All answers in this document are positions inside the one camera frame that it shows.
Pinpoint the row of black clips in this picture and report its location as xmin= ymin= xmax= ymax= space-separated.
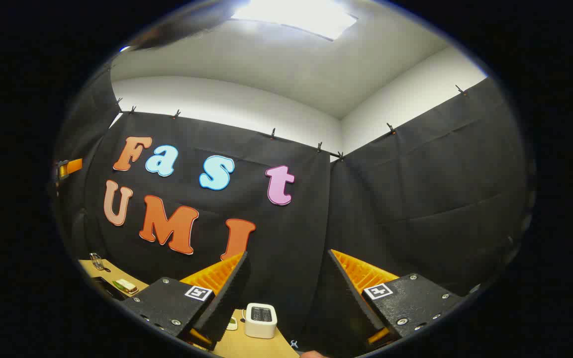
xmin=116 ymin=85 xmax=467 ymax=162

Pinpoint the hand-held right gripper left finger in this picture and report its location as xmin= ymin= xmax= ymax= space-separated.
xmin=120 ymin=251 xmax=251 ymax=351

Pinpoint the ceiling light panel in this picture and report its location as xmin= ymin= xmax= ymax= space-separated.
xmin=231 ymin=0 xmax=358 ymax=41

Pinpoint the white toaster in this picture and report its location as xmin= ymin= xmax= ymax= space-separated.
xmin=245 ymin=302 xmax=278 ymax=340

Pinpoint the sandwich on white plate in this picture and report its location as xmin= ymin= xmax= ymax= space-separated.
xmin=112 ymin=278 xmax=139 ymax=295

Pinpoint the black induction cooktop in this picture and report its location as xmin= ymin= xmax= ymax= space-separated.
xmin=90 ymin=276 xmax=125 ymax=301

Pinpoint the black backdrop cloth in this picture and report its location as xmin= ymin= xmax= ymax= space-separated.
xmin=50 ymin=65 xmax=533 ymax=356

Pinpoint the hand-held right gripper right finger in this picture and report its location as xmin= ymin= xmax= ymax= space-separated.
xmin=327 ymin=249 xmax=466 ymax=351

